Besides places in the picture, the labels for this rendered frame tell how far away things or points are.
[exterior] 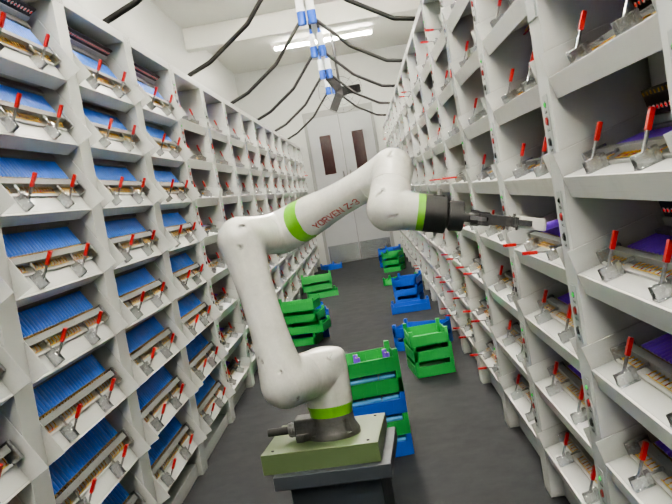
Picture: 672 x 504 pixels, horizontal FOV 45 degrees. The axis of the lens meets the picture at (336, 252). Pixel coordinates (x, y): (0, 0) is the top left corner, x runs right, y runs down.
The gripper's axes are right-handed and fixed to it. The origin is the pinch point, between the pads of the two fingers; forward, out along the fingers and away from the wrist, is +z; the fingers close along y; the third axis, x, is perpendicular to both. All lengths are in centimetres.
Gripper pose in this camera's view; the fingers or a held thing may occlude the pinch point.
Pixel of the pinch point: (530, 223)
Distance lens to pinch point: 202.1
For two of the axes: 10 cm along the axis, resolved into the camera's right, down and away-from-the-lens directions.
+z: 9.9, 1.0, -0.3
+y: 0.4, -0.8, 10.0
